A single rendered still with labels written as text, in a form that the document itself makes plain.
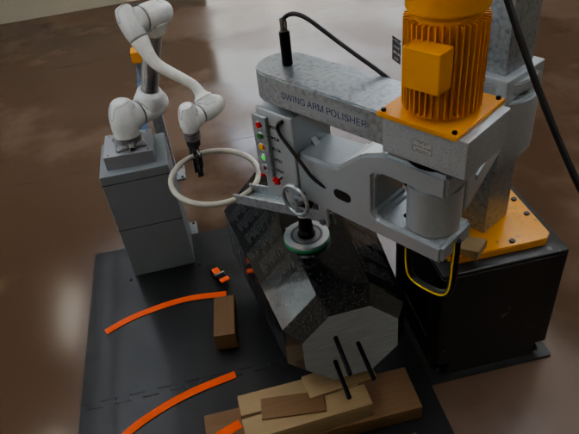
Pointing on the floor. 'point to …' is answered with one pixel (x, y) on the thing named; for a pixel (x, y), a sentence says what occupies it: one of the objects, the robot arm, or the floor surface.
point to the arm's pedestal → (149, 213)
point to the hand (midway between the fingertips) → (198, 169)
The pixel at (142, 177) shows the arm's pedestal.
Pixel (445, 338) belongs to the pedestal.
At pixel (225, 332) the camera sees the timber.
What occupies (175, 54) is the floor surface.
